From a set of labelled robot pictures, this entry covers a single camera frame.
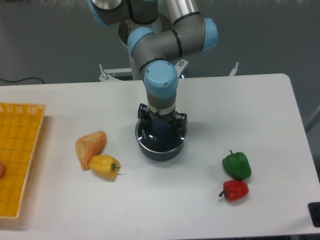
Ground dark blue saucepan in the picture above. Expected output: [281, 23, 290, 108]
[135, 117, 188, 162]

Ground black floor cable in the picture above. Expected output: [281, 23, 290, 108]
[0, 77, 46, 84]

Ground white metal base frame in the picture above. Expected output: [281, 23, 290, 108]
[98, 59, 240, 82]

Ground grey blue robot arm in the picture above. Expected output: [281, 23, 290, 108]
[88, 0, 218, 123]

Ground green toy bell pepper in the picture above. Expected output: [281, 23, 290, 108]
[222, 150, 252, 181]

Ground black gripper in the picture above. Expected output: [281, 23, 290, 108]
[137, 103, 188, 130]

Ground glass lid blue knob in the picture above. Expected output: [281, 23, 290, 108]
[135, 117, 188, 153]

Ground yellow toy bell pepper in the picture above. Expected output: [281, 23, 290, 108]
[89, 155, 121, 180]

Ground yellow woven basket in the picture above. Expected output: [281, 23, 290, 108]
[0, 102, 46, 219]

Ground red toy bell pepper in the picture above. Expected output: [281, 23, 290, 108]
[218, 180, 249, 202]

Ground black table edge device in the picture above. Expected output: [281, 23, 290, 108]
[308, 202, 320, 228]

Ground toy bread piece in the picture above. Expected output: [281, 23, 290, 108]
[75, 130, 107, 171]

